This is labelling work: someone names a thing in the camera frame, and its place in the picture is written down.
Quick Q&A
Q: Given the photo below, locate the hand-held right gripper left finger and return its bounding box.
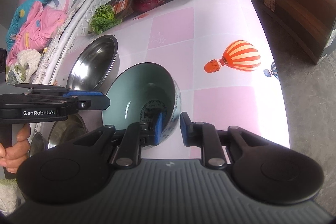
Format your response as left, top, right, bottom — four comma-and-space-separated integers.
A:
72, 111, 165, 169

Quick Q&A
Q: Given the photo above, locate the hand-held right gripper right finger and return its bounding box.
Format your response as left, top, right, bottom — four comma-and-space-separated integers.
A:
180, 112, 263, 169

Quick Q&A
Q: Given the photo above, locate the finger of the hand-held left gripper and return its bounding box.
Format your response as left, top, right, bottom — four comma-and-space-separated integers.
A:
14, 84, 104, 99
61, 97, 111, 111

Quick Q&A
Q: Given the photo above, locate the medium steel bowl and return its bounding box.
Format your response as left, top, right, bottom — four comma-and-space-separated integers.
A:
47, 112, 90, 149
67, 34, 121, 94

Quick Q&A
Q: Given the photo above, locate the large steel bowl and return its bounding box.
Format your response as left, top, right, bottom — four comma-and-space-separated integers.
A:
28, 132, 49, 157

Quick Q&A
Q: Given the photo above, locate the green ceramic bowl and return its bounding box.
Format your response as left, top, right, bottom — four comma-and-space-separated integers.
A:
102, 63, 182, 149

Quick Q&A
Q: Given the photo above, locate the person's left hand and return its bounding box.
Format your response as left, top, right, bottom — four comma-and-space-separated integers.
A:
0, 124, 32, 173

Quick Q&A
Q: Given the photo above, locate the white fuzzy cloth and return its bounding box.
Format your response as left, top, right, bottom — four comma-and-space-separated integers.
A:
14, 49, 42, 83

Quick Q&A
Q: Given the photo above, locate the green lettuce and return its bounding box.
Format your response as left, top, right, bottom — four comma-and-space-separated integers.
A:
89, 4, 122, 35

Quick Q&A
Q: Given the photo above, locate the pink and blue blanket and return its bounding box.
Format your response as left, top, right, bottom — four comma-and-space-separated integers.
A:
5, 0, 82, 67

